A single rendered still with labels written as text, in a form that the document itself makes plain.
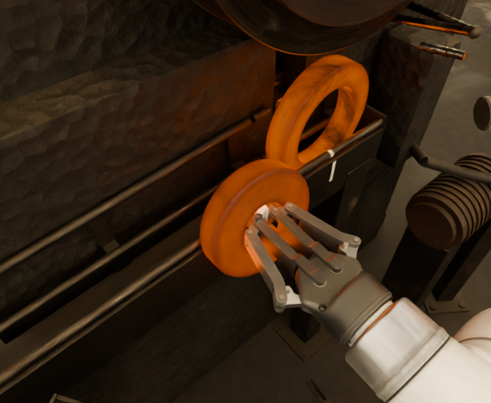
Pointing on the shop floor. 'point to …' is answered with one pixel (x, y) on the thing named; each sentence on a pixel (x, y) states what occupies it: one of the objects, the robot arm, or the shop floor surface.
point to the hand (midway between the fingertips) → (245, 201)
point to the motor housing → (443, 225)
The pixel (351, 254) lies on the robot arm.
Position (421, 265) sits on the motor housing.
